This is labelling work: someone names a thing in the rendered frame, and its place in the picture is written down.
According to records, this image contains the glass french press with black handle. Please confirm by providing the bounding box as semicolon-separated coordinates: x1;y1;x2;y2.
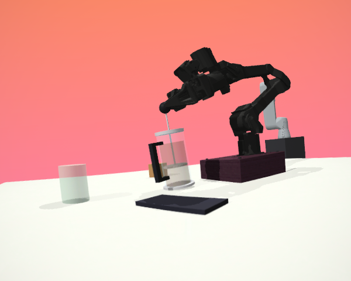
148;102;195;190

